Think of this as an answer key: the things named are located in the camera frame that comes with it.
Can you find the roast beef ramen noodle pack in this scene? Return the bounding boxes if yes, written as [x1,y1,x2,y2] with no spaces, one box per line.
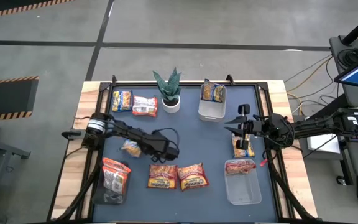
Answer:
[147,164,178,190]
[177,162,210,192]

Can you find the white plastic bin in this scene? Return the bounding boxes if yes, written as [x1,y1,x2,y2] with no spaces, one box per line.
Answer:
[197,83,228,123]

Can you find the green plant in white pot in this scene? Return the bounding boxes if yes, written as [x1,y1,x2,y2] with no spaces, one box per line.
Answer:
[152,67,183,114]

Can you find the black metal table frame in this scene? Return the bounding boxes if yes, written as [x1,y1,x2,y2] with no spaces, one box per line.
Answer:
[47,73,319,224]

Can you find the white paper sheet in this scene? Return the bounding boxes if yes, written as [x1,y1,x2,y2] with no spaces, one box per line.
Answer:
[306,133,341,155]

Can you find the black coiled cable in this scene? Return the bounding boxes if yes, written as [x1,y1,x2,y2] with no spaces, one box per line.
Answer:
[336,47,358,68]

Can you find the clear plastic bin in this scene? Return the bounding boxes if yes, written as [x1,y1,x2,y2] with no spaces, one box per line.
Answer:
[223,158,263,206]

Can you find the grey equipment cart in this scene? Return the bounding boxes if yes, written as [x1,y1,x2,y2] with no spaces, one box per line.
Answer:
[328,34,358,109]

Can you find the blue yellow ramen noodle pack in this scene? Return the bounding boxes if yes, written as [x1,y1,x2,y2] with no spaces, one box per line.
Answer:
[120,139,142,158]
[112,90,133,113]
[231,132,256,159]
[200,78,226,103]

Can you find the black clamp bracket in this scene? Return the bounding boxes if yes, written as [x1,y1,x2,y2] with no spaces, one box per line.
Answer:
[61,130,83,141]

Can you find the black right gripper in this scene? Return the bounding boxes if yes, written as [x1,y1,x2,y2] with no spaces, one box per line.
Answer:
[224,104,265,150]

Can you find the blue-grey table mat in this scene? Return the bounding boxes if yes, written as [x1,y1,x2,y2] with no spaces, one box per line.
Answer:
[92,85,278,223]

